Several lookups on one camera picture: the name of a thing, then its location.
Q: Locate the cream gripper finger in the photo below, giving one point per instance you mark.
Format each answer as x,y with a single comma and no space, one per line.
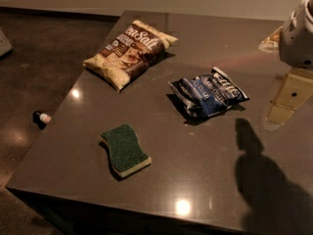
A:
295,89
271,43

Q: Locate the green and yellow sponge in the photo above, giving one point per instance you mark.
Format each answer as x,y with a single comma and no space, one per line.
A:
126,155

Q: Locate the blue chip bag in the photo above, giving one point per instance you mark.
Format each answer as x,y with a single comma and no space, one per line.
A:
208,95

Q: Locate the brown sea salt chip bag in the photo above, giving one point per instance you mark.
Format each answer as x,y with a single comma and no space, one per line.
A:
129,54

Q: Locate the small bottle on floor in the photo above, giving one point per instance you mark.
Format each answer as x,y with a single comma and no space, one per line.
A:
40,117

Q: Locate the grey object at left edge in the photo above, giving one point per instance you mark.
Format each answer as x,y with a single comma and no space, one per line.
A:
5,44

